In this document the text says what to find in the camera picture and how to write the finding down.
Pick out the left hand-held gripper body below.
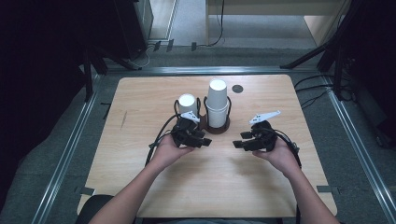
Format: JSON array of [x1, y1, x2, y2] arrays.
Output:
[[170, 110, 206, 149]]

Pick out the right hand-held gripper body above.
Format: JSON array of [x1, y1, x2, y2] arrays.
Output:
[[247, 109, 282, 153]]

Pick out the tall stack of white cups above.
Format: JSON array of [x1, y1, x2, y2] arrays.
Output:
[[205, 78, 230, 129]]

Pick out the person's left hand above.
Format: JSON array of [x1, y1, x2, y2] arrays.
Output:
[[153, 133, 196, 171]]

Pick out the person's right hand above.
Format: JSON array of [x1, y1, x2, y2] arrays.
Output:
[[251, 137, 302, 179]]

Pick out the black metal stand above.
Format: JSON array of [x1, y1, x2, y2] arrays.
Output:
[[81, 46, 144, 103]]

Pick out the black tripod stand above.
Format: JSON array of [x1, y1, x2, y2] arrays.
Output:
[[279, 0, 362, 101]]

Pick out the black cabinet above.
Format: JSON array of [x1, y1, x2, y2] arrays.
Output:
[[112, 0, 154, 61]]

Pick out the light wooden furniture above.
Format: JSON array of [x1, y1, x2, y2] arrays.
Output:
[[205, 0, 353, 47]]

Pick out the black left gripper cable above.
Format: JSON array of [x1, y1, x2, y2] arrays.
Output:
[[144, 113, 182, 167]]

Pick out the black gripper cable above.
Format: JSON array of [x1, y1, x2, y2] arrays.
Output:
[[144, 113, 182, 167], [273, 128, 304, 224]]

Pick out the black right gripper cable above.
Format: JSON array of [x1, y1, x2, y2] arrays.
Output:
[[273, 128, 304, 224]]

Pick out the metal floor rail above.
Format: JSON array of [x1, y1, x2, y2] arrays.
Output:
[[321, 75, 396, 224], [105, 65, 319, 77], [30, 74, 102, 224]]

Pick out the black floor cables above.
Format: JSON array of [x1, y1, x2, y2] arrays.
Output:
[[293, 73, 356, 110]]

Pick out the white floor cable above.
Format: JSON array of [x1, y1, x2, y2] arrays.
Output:
[[129, 42, 158, 70]]

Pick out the black hanging cable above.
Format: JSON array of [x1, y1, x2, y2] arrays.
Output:
[[206, 0, 226, 48]]

